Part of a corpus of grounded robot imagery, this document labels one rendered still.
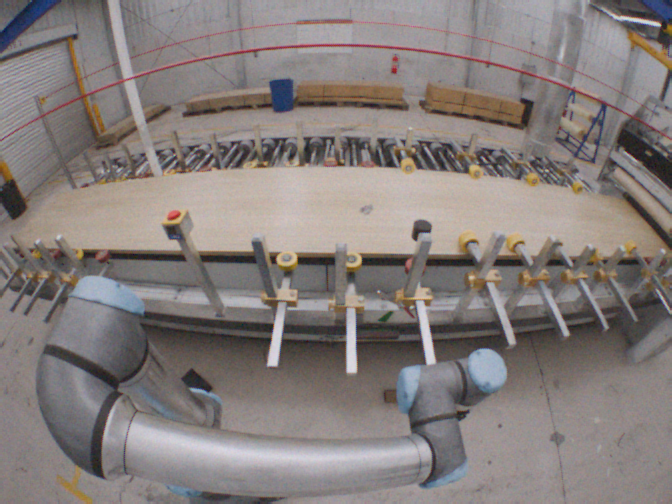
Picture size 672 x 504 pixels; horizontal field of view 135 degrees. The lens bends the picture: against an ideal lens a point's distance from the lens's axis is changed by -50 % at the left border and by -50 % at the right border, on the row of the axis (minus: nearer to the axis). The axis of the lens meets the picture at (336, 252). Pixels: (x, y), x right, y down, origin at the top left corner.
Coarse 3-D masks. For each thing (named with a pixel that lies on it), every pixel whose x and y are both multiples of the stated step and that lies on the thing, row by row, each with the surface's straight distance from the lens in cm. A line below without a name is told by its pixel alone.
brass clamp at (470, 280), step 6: (474, 270) 105; (492, 270) 109; (468, 276) 102; (474, 276) 103; (486, 276) 105; (492, 276) 107; (468, 282) 102; (474, 282) 102; (480, 282) 104; (498, 282) 108; (474, 288) 105; (480, 288) 107
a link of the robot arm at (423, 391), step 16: (416, 368) 54; (432, 368) 55; (448, 368) 55; (400, 384) 55; (416, 384) 52; (432, 384) 53; (448, 384) 54; (464, 384) 55; (400, 400) 56; (416, 400) 52; (432, 400) 52; (448, 400) 53; (416, 416) 53; (432, 416) 51
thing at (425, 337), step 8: (416, 304) 102; (416, 312) 102; (424, 312) 100; (424, 320) 98; (424, 328) 97; (424, 336) 95; (424, 344) 94; (424, 352) 93; (432, 352) 93; (424, 360) 93; (432, 360) 92
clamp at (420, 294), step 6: (402, 288) 103; (420, 288) 105; (426, 288) 106; (396, 294) 102; (402, 294) 102; (420, 294) 103; (396, 300) 102; (402, 300) 101; (408, 300) 102; (414, 300) 102; (426, 300) 104; (408, 306) 105
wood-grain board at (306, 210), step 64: (64, 192) 297; (128, 192) 211; (192, 192) 171; (256, 192) 151; (320, 192) 144; (384, 192) 146; (448, 192) 159; (512, 192) 187; (320, 256) 111; (384, 256) 111; (448, 256) 118; (512, 256) 134; (576, 256) 163
